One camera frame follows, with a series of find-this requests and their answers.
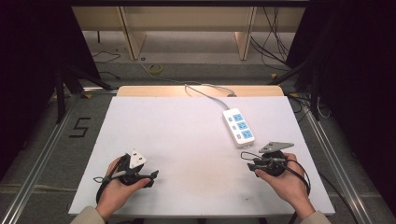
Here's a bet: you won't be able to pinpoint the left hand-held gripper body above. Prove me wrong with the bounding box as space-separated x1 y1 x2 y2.
119 149 148 187

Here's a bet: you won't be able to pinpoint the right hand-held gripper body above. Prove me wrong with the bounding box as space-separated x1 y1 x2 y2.
253 141 295 178

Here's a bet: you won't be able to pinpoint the white power strip blue sockets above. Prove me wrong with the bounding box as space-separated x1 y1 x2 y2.
221 107 257 149

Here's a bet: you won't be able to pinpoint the person's right hand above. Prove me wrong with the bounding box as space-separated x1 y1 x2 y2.
254 152 316 219

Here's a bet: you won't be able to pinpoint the person's left hand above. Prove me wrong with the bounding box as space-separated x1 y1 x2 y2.
95 156 151 219

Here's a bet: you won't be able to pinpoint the white board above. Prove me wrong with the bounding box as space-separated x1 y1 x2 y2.
68 95 336 217

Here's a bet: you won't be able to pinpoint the wooden table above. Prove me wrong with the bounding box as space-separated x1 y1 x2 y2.
116 85 285 98

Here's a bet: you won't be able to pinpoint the black metal stand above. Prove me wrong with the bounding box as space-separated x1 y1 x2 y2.
53 65 115 125
266 57 322 122

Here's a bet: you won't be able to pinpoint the yellow tape roll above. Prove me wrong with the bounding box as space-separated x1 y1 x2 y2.
147 63 163 76

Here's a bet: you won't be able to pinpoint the black curtain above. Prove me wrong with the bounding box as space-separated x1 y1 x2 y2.
285 0 396 217
0 0 101 183

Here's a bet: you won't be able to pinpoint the wooden shelf unit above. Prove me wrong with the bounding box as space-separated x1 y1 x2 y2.
71 6 306 62

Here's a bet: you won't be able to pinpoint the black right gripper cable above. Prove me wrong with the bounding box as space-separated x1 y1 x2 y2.
240 150 313 224

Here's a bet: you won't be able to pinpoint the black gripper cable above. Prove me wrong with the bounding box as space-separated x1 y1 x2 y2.
240 150 313 224
92 154 131 205

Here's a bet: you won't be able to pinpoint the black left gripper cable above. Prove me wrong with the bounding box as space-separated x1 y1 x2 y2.
92 154 131 205

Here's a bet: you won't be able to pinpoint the aluminium floor rail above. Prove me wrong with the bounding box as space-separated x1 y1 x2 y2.
0 92 80 224
302 105 375 224

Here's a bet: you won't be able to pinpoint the grey power strip cable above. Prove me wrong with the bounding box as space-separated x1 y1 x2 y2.
139 60 237 112

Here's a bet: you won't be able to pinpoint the thin black floor cable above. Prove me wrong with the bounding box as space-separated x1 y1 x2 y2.
91 49 122 80

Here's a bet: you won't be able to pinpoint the bundle of black cables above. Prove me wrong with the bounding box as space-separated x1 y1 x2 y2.
249 7 291 73

